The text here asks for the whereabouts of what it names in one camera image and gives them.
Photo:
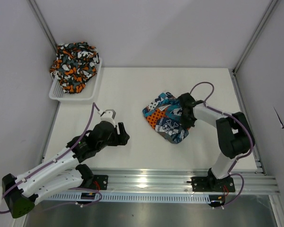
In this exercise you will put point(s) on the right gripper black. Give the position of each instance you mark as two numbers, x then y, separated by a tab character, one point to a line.
187	124

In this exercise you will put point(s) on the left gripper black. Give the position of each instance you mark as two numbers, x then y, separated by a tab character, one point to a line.
120	139

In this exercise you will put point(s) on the blue orange patterned shorts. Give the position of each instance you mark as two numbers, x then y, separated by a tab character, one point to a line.
163	115

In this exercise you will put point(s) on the black orange camouflage shorts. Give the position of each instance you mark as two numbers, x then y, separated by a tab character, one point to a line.
74	66

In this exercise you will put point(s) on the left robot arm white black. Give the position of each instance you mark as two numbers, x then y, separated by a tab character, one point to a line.
66	170

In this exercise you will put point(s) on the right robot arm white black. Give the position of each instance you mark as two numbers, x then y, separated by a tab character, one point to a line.
235	139

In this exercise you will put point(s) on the white plastic basket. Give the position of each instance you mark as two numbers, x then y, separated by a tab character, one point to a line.
87	96

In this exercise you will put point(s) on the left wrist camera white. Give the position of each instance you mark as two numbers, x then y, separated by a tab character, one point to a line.
107	115

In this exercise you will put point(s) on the aluminium mounting rail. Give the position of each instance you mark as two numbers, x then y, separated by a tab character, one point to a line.
165	181

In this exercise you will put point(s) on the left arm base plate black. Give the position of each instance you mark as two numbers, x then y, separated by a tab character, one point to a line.
100	182

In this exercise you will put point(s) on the right aluminium frame post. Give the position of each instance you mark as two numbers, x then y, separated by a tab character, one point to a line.
273	4

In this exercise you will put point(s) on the aluminium frame post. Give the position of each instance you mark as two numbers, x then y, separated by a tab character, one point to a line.
42	22
273	4

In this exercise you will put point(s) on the white slotted cable duct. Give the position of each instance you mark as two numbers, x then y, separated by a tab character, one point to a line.
137	197

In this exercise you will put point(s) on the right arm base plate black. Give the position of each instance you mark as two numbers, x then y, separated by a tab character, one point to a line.
211	184

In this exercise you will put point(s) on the right side aluminium rail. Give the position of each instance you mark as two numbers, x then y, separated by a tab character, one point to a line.
243	108

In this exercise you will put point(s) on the left aluminium frame post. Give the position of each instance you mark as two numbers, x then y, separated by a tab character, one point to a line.
42	22

